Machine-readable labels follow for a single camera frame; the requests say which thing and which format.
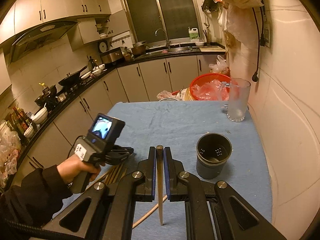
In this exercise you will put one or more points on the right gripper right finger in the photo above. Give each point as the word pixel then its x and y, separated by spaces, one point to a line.
pixel 213 210

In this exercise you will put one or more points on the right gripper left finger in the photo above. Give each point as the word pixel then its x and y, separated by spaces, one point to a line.
pixel 107 211

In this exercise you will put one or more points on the wooden chopstick eight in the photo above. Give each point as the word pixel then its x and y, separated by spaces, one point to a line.
pixel 150 212

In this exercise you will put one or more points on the wooden chopstick two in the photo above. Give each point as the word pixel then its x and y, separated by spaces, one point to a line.
pixel 113 179

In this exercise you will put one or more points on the kitchen window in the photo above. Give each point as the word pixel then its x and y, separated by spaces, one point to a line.
pixel 160 21

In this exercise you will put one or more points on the person's left hand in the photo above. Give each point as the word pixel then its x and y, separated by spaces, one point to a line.
pixel 72 166

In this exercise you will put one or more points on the black utensil holder cup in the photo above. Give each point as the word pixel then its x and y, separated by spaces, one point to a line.
pixel 213 151

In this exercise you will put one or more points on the white bowl on counter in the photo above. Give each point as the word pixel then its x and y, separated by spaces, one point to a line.
pixel 41 116

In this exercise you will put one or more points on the black wok pan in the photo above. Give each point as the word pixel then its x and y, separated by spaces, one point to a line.
pixel 71 79

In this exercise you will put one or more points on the oil bottle yellow cap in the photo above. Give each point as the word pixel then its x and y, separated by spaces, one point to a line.
pixel 45 89

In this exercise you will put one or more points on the blue towel table cover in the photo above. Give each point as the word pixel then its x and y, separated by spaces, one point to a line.
pixel 180 124

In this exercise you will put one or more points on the brown cooking pot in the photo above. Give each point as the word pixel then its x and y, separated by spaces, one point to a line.
pixel 139 48

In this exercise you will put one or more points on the clear glass mug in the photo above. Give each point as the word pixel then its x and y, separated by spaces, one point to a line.
pixel 236 106

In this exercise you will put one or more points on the range hood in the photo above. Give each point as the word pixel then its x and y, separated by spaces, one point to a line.
pixel 38 37

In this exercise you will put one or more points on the red plastic basket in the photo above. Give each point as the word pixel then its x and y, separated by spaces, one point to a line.
pixel 208 87

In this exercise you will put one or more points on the green detergent jug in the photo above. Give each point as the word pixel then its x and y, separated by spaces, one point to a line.
pixel 193 34

